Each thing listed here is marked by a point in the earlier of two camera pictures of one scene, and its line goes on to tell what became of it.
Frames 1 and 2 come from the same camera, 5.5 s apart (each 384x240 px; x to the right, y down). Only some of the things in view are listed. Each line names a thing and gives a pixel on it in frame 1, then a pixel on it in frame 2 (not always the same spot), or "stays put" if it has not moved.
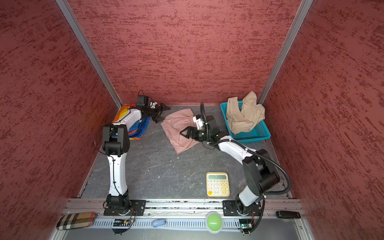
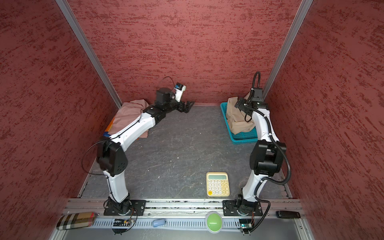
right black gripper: (190, 132) → (243, 101)
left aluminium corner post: (90, 52) stays put
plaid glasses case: (74, 220) stays put
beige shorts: (242, 120) stays put
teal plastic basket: (259, 133) stays put
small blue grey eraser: (158, 222) stays put
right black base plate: (230, 208) stays put
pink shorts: (175, 123) → (128, 112)
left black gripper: (159, 111) → (187, 107)
